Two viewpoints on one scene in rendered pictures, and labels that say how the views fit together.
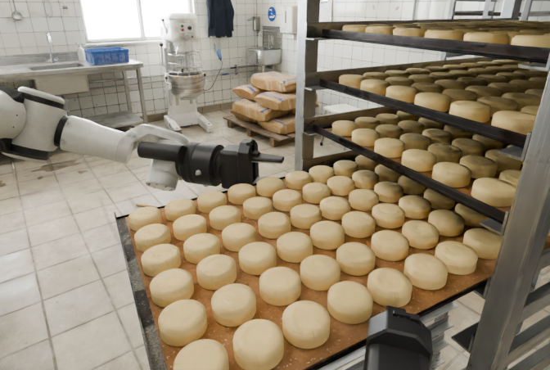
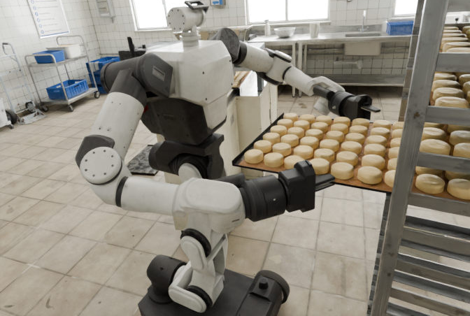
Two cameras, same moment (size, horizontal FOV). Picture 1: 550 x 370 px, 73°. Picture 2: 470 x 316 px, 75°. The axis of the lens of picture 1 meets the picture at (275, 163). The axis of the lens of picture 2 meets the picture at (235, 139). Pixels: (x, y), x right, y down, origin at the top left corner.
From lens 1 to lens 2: 0.55 m
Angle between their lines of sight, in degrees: 52
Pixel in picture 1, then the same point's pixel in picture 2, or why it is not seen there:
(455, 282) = (381, 187)
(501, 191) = (429, 146)
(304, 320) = (292, 159)
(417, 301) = (349, 181)
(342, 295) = (315, 161)
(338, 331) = not seen: hidden behind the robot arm
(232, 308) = (277, 148)
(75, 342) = not seen: hidden behind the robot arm
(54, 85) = (355, 48)
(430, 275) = (364, 173)
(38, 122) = (276, 67)
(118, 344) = (314, 213)
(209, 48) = not seen: outside the picture
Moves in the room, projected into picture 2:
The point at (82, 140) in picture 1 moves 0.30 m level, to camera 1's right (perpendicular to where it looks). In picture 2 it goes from (292, 79) to (356, 93)
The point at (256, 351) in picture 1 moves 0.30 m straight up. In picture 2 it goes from (268, 158) to (264, 35)
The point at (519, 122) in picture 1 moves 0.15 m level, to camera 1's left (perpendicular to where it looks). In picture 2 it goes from (440, 103) to (366, 88)
